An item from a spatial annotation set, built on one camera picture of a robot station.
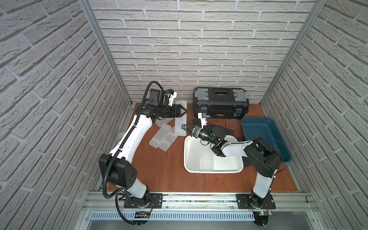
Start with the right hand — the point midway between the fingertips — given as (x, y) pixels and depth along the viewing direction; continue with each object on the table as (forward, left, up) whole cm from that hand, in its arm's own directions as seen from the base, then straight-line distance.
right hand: (184, 126), depth 77 cm
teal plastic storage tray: (+12, -51, -22) cm, 57 cm away
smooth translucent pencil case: (+11, +12, -8) cm, 19 cm away
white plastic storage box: (-10, -8, -22) cm, 25 cm away
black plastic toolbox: (+23, -27, -7) cm, 37 cm away
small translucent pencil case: (0, +2, +4) cm, 5 cm away
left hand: (+7, -1, +7) cm, 9 cm away
